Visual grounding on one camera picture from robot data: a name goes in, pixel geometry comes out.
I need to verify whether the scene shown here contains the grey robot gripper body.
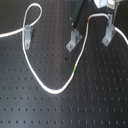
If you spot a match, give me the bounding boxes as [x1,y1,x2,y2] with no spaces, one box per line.
[94,0,120,9]

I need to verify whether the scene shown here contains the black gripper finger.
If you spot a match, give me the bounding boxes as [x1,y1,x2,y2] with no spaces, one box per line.
[72,0,85,28]

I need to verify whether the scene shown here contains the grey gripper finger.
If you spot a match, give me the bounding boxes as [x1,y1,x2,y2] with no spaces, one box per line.
[106,8,117,26]

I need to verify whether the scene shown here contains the right grey cable clip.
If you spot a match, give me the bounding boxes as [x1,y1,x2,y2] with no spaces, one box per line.
[102,25,115,46]

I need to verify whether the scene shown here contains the grey cable clip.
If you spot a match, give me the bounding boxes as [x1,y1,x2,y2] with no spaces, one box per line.
[24,25,33,50]
[102,25,115,46]
[66,29,82,52]

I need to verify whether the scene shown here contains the middle grey cable clip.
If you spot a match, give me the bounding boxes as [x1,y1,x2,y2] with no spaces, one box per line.
[66,29,82,52]

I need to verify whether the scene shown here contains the left grey cable clip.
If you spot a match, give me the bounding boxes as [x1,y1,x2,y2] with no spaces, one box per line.
[24,25,33,50]

